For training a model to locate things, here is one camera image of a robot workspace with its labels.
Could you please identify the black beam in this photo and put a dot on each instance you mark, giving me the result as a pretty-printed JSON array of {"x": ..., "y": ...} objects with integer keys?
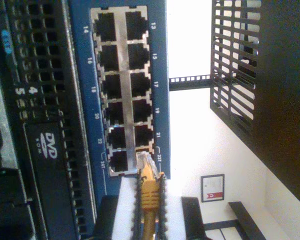
[{"x": 245, "y": 220}]

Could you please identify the blue Netgear network switch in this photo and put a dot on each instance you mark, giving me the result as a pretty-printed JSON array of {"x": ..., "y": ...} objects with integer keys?
[{"x": 85, "y": 75}]

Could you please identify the framed wall sign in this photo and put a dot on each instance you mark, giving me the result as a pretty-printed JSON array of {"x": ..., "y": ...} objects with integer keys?
[{"x": 212, "y": 187}]

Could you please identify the black vented rack shelf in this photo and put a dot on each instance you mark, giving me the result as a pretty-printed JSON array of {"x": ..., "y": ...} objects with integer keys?
[{"x": 230, "y": 75}]

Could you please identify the black Dell rack server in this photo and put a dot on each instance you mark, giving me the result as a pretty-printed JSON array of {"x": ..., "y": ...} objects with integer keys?
[{"x": 40, "y": 175}]

